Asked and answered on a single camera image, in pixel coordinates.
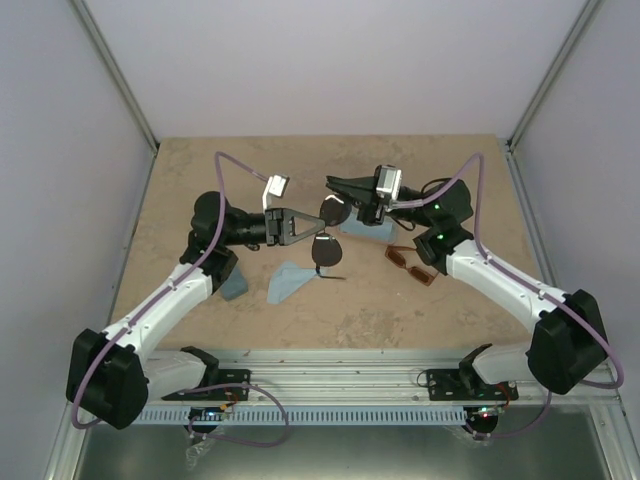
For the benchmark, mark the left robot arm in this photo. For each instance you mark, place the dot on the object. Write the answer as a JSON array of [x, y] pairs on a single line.
[[113, 374]]

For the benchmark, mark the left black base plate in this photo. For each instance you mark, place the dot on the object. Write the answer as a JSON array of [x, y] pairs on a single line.
[[230, 387]]

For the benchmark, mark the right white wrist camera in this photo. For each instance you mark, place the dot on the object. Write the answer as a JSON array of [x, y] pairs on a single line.
[[389, 179]]

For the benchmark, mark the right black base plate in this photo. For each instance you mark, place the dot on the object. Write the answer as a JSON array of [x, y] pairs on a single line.
[[452, 385]]

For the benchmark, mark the black round sunglasses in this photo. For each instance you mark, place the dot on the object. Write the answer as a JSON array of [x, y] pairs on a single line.
[[326, 250]]

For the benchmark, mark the blue-grey glasses case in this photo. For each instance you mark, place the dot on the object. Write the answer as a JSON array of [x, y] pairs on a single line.
[[235, 286]]

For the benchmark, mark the left corner aluminium post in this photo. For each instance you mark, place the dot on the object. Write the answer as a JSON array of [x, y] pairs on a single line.
[[117, 77]]

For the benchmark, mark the brown rectangular sunglasses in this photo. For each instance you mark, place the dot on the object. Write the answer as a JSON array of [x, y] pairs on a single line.
[[397, 256]]

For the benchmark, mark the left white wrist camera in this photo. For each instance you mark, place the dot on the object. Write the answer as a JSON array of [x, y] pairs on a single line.
[[275, 187]]

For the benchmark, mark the pink glasses case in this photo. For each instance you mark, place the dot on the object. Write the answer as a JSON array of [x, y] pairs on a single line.
[[386, 233]]

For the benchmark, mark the right corner aluminium post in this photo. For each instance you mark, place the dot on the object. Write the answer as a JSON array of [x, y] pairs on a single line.
[[576, 32]]

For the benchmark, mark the corner aluminium post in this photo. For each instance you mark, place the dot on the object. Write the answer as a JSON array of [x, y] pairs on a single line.
[[576, 32], [117, 77]]

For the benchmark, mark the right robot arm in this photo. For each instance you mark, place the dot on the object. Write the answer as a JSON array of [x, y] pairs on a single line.
[[567, 334]]

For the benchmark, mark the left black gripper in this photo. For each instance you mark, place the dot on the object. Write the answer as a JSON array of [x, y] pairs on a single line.
[[279, 227]]

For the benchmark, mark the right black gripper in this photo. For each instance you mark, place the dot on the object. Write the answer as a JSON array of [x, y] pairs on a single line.
[[359, 191]]

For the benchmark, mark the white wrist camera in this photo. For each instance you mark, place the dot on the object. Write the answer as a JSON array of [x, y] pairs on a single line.
[[389, 179], [275, 187]]

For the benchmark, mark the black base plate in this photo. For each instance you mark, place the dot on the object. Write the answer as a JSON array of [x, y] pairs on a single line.
[[452, 385], [230, 387]]

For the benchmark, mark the aluminium rail frame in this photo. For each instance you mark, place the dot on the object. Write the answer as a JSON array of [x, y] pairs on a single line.
[[382, 378]]

